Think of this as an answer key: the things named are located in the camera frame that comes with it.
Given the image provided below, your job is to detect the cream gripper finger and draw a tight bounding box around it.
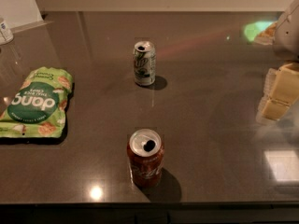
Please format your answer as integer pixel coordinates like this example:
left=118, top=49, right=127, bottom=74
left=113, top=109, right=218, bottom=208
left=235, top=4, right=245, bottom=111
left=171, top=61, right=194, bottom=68
left=256, top=63, right=299, bottom=121

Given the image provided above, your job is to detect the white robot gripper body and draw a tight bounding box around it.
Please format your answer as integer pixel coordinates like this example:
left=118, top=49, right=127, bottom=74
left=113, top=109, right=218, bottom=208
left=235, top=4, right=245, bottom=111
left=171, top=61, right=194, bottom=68
left=273, top=0, right=299, bottom=62

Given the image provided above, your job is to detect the red coke can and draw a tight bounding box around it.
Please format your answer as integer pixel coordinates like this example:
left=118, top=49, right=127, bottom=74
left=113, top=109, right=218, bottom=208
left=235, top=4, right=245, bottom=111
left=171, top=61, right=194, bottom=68
left=127, top=129, right=164, bottom=189

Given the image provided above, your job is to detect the green white soda can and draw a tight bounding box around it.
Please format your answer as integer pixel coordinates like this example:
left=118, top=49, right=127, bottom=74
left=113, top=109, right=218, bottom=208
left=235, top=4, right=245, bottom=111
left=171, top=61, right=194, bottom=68
left=134, top=41, right=156, bottom=86

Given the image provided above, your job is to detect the green dang chips bag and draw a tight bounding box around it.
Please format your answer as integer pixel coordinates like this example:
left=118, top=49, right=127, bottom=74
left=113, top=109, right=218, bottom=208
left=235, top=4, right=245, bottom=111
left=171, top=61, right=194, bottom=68
left=0, top=67, right=73, bottom=138

